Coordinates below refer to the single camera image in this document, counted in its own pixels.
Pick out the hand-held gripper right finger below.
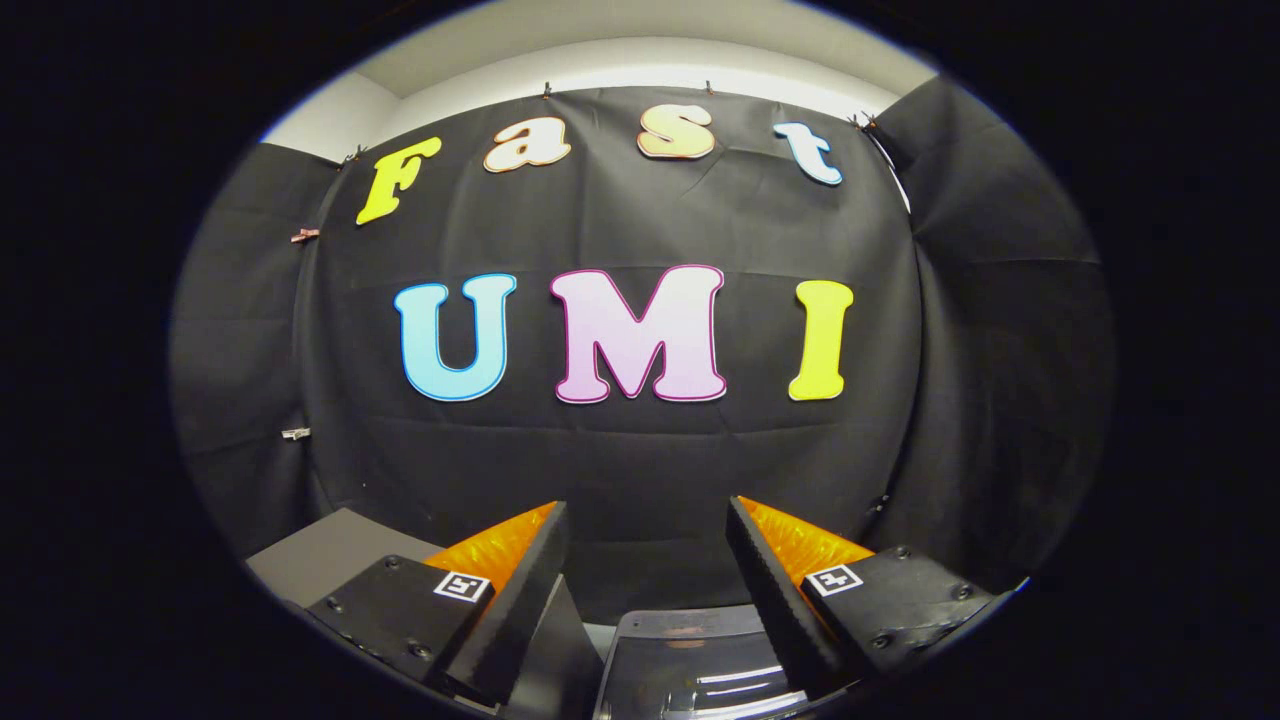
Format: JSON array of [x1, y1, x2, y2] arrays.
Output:
[[726, 495, 1001, 701]]

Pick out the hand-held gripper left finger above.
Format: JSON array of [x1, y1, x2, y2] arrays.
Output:
[[305, 500, 571, 709]]

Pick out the grey washing machine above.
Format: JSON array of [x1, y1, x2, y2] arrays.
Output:
[[500, 575, 831, 720]]

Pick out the black backdrop cloth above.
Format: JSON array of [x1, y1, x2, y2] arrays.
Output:
[[168, 75, 1116, 626]]

